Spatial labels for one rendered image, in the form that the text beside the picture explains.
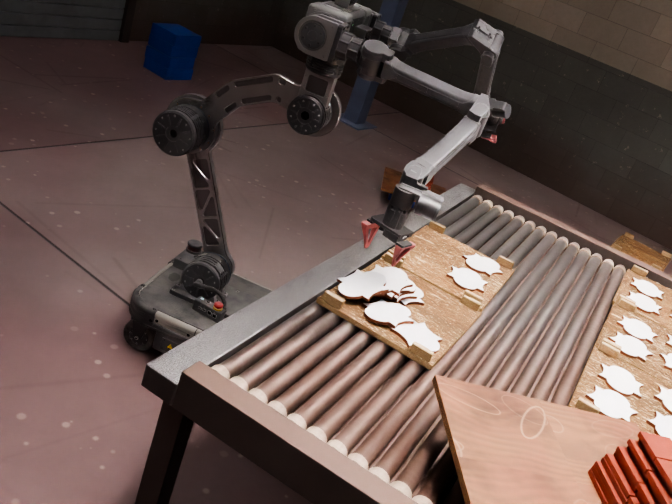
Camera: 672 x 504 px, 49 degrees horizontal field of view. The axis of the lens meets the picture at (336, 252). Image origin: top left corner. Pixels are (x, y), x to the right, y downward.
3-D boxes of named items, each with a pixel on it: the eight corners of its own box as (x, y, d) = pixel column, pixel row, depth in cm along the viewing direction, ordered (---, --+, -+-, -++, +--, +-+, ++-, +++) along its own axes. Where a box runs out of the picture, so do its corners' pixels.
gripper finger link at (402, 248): (391, 272, 188) (404, 241, 184) (371, 258, 191) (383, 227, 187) (406, 268, 193) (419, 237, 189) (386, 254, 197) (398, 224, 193)
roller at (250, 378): (212, 400, 153) (218, 382, 151) (481, 207, 319) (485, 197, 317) (231, 412, 152) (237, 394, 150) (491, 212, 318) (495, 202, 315)
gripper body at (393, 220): (397, 241, 186) (407, 216, 182) (368, 222, 191) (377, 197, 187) (411, 238, 190) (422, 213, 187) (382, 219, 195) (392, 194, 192)
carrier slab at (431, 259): (379, 259, 228) (381, 255, 228) (424, 228, 263) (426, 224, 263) (480, 313, 218) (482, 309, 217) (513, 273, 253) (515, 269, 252)
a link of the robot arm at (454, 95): (489, 122, 226) (501, 96, 219) (475, 144, 217) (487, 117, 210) (362, 63, 234) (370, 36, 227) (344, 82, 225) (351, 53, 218)
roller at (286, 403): (250, 425, 150) (256, 407, 148) (501, 217, 316) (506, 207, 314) (269, 438, 149) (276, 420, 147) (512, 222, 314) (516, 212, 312)
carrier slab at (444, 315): (315, 302, 193) (317, 297, 192) (380, 261, 228) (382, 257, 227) (430, 371, 182) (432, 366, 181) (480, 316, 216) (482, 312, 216)
